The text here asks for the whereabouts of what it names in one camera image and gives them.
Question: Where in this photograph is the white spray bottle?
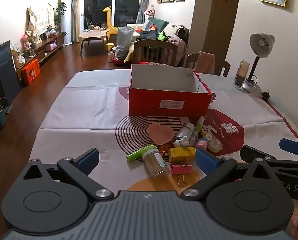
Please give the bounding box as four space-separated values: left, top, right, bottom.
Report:
176 122 195 140

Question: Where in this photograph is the small yellow box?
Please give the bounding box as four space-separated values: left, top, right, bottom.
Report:
168 147 197 164

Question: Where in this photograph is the wooden slatted chair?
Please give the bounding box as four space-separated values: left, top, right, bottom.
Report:
133 39 178 67

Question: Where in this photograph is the black television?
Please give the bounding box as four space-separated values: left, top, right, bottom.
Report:
0 40 21 103

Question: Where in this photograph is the white standing air conditioner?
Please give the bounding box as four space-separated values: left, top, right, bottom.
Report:
59 0 74 46

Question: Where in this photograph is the pink-hatted toy figure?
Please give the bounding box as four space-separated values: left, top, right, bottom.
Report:
196 137 209 151

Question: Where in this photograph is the pink binder clip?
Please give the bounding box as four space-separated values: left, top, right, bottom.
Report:
169 164 193 188

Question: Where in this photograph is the round wooden coffee table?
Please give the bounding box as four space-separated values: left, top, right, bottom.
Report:
78 29 110 56

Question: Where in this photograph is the green sofa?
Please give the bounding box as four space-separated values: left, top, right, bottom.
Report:
126 17 189 43

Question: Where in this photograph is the grey curtain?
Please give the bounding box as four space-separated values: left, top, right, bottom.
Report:
135 0 153 25

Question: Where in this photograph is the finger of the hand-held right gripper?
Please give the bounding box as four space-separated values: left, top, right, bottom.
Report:
279 138 298 161
240 145 298 171

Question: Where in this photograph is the green highlighter pen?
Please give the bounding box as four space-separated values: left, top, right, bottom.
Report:
126 151 145 162

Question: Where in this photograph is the pink toy bag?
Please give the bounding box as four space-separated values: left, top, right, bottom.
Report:
44 39 57 52

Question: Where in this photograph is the red printed cushion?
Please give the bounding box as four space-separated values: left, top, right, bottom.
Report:
138 61 169 67

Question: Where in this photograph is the glass tumbler with dark contents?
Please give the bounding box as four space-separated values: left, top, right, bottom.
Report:
234 60 250 90

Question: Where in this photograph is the orange gift box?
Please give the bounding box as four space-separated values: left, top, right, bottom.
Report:
21 59 41 86

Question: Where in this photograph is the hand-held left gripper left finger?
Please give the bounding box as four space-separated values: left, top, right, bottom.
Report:
22 148 114 201

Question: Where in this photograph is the green and white glue pen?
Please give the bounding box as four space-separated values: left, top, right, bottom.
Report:
189 116 205 143

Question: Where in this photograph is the grey plastic bag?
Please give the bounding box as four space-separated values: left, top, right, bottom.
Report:
115 26 135 60

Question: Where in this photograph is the yellow giraffe toy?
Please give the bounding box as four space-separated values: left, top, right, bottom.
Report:
103 6 119 40

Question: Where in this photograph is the clear correction tape dispenser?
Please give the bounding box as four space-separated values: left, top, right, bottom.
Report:
206 134 224 153

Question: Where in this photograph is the pink cloth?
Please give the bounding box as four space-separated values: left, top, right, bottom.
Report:
194 51 216 75

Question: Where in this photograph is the pink heart-shaped pad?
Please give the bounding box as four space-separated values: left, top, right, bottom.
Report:
146 123 174 145

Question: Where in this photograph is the grey desk lamp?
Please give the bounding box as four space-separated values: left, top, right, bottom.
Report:
241 33 276 94

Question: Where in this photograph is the pile of clothes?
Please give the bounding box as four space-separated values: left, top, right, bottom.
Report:
135 24 189 63

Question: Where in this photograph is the green-lidded glass jar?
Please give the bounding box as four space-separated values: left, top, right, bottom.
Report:
141 145 170 178

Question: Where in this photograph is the small white toy figure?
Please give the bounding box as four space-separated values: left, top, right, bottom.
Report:
174 136 190 148

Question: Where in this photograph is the green potted plant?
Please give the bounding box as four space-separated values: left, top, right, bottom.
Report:
54 1 67 34

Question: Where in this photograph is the wooden media cabinet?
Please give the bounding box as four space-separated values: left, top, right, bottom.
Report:
15 33 65 80

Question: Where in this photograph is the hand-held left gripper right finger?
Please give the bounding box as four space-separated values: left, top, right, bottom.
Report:
183 148 280 201

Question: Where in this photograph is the red cardboard box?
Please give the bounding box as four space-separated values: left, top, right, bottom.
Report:
128 64 216 118

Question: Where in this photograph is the person's right hand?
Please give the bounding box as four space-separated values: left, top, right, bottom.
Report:
290 200 298 233

